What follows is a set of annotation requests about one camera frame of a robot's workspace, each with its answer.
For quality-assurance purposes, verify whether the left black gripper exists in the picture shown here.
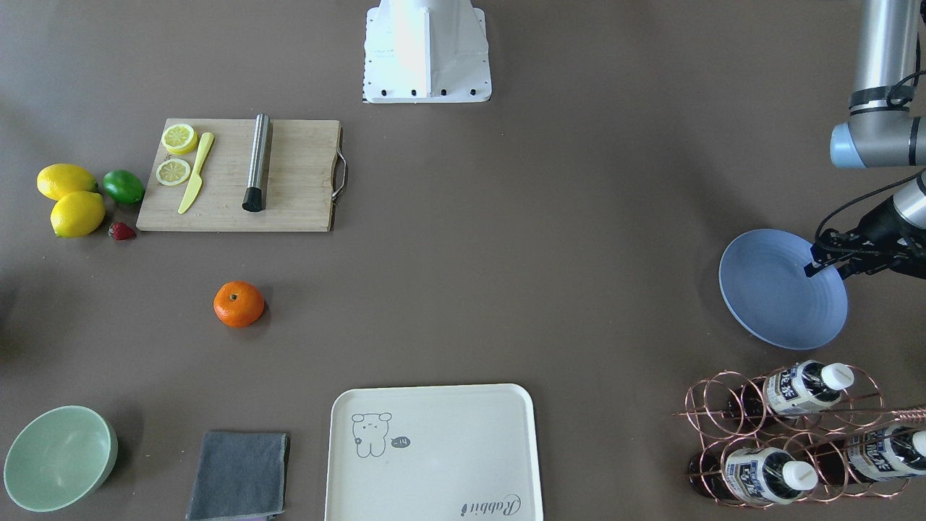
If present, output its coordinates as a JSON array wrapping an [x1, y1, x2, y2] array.
[[804, 206, 925, 279]]

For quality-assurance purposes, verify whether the blue plate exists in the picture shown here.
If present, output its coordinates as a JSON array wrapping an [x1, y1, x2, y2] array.
[[718, 229, 848, 350]]

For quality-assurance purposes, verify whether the orange mandarin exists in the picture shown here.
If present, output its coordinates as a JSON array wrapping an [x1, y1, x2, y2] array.
[[213, 280, 266, 329]]

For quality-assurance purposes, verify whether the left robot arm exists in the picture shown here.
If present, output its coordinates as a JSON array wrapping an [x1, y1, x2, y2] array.
[[804, 1, 925, 279]]

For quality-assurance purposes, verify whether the tea bottle white cap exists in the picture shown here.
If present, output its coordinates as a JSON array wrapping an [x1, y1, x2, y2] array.
[[724, 360, 854, 428]]

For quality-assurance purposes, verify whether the cream rabbit tray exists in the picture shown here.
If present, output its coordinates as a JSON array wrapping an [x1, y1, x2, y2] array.
[[324, 384, 545, 520]]

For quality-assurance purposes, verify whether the steel muddler black tip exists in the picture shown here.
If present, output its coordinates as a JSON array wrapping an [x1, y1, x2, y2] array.
[[242, 113, 273, 212]]

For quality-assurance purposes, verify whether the grey folded cloth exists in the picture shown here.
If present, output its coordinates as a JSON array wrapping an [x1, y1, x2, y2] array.
[[186, 430, 290, 520]]

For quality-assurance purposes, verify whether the yellow plastic knife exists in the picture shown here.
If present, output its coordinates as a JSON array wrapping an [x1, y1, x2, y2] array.
[[177, 132, 215, 214]]

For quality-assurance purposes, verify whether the lemon slice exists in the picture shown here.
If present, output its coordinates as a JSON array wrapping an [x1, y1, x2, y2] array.
[[160, 123, 199, 156], [155, 158, 192, 187]]

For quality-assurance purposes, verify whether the red strawberry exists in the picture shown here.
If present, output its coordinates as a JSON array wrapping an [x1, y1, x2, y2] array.
[[107, 221, 137, 242]]

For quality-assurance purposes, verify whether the green lime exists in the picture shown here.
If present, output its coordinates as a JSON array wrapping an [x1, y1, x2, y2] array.
[[102, 169, 145, 205]]

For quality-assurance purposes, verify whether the yellow lemon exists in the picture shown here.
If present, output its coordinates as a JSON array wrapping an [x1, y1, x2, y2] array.
[[36, 163, 98, 201], [50, 191, 106, 238]]

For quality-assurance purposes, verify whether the green bowl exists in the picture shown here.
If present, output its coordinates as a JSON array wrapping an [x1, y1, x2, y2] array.
[[3, 405, 119, 512]]

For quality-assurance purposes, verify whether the copper wire bottle rack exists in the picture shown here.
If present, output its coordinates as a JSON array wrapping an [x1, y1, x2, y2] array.
[[683, 367, 925, 508]]

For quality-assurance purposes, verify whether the white camera post base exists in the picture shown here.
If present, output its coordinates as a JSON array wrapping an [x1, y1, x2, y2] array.
[[362, 1, 493, 103]]

